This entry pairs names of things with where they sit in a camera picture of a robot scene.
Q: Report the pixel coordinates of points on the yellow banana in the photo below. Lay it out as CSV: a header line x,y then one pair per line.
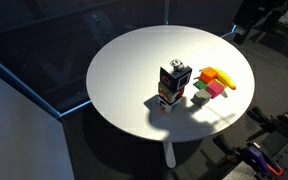
x,y
227,80

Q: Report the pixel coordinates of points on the black clamp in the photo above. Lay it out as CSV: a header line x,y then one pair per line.
x,y
262,120
225,145

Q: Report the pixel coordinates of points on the grey block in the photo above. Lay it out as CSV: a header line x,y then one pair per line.
x,y
201,98

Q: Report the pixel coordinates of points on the green orange picture cube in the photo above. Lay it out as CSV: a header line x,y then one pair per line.
x,y
169,93

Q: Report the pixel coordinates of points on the white multicolour picture cube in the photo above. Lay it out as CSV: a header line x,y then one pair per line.
x,y
167,105

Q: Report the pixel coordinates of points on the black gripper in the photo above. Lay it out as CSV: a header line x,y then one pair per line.
x,y
252,11

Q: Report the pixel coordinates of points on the pink block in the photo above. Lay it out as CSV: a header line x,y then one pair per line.
x,y
215,89

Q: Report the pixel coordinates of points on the white panel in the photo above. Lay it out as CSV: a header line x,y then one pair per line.
x,y
20,140

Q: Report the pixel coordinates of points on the white table leg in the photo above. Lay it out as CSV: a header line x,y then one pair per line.
x,y
169,155

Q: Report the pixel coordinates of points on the blue frame rail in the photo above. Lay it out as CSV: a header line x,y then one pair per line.
x,y
20,88

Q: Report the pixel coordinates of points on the green block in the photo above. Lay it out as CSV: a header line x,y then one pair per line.
x,y
200,85

